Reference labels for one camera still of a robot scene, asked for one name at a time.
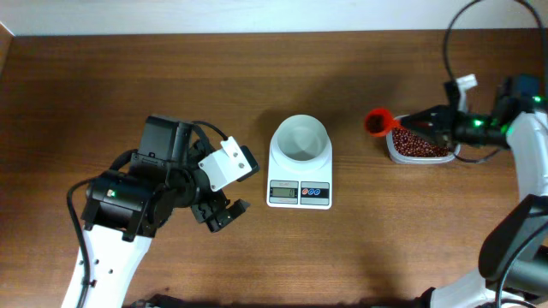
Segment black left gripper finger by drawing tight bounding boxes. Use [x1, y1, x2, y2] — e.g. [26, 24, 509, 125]
[206, 199, 251, 233]
[191, 201, 229, 223]

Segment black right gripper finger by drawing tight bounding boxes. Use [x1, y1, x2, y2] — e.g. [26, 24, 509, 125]
[402, 125, 445, 145]
[400, 105, 445, 127]

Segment orange measuring scoop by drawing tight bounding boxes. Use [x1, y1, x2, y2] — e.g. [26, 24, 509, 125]
[364, 108, 402, 137]

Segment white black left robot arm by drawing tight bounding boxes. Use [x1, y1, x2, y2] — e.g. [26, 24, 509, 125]
[63, 115, 259, 307]

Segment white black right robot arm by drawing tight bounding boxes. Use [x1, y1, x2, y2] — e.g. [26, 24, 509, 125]
[400, 74, 547, 307]

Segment white digital kitchen scale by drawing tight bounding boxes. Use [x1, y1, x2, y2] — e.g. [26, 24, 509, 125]
[266, 134, 333, 210]

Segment red adzuki beans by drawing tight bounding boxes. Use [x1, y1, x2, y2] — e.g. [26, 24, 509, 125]
[391, 128, 450, 157]

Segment clear plastic food container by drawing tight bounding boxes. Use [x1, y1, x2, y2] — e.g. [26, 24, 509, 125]
[385, 131, 455, 165]

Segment white plastic bowl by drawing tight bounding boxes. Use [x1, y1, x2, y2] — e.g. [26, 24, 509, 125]
[273, 115, 329, 162]

